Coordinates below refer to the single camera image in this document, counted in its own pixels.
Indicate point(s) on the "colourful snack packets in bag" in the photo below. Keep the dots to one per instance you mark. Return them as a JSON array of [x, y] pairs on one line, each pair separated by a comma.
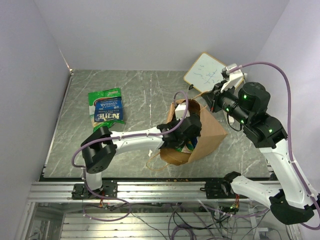
[[189, 146]]

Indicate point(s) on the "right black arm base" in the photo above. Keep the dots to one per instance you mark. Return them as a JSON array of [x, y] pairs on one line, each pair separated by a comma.
[[220, 188]]

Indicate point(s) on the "white whiteboard eraser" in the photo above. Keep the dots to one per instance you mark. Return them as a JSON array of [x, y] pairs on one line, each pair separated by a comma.
[[230, 120]]

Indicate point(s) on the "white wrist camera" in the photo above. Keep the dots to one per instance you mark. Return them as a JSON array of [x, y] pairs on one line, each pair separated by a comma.
[[180, 111], [233, 76]]

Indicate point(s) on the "aluminium frame rail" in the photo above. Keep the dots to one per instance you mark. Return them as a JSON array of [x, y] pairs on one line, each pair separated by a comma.
[[133, 192]]

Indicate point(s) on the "green Chuba chips bag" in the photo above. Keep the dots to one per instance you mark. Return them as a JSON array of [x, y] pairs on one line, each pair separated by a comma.
[[92, 96]]

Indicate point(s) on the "small whiteboard wooden frame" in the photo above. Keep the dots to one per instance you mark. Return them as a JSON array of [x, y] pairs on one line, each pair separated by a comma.
[[205, 73]]

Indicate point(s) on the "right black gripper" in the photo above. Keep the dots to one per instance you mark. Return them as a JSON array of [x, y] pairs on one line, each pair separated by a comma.
[[213, 100]]

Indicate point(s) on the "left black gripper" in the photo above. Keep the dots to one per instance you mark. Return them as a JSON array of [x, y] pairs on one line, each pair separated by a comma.
[[174, 122]]

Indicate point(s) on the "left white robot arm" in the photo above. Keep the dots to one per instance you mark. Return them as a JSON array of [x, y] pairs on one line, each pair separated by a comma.
[[101, 147]]

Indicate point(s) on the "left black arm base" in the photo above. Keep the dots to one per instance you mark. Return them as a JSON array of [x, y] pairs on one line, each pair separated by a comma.
[[96, 191]]

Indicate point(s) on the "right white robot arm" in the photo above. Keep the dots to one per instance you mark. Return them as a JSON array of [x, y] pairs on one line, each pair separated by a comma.
[[295, 201]]

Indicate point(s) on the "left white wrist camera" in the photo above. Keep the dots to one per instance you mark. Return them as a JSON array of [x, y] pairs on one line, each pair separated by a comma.
[[180, 111]]

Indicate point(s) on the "blue Kettle vinegar chips bag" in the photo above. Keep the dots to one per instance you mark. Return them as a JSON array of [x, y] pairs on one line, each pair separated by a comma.
[[108, 110]]

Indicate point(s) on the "brown paper bag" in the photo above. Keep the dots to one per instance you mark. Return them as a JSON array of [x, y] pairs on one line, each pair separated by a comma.
[[211, 136]]

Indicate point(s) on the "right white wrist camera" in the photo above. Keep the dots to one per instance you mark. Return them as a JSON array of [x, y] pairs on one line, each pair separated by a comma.
[[233, 76]]

